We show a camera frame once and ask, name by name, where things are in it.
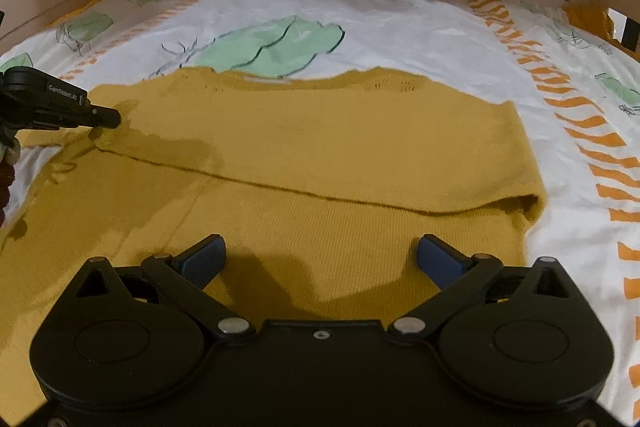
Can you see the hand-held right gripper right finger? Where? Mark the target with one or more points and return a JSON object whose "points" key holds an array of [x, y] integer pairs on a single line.
{"points": [[440, 261]]}

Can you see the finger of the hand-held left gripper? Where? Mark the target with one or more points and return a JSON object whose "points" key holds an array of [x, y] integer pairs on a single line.
{"points": [[106, 117]]}

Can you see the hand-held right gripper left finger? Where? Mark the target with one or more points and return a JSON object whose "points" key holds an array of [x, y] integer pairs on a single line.
{"points": [[201, 261]]}

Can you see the mustard yellow knit sweater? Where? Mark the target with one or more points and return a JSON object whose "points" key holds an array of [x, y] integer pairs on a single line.
{"points": [[325, 147]]}

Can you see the white leaf-print bedsheet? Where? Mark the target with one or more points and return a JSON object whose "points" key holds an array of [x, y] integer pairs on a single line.
{"points": [[400, 37]]}

